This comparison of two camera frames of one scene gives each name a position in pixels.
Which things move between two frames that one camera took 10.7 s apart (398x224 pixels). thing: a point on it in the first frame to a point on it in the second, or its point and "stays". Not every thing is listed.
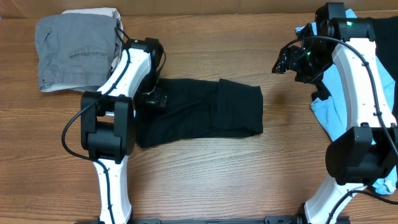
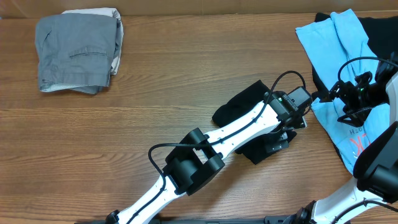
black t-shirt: [199, 107] to [256, 151]
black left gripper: [159, 97] to [284, 132]
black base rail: [260, 220] stays
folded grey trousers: [74, 51] stays
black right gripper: [288, 60] to [342, 90]
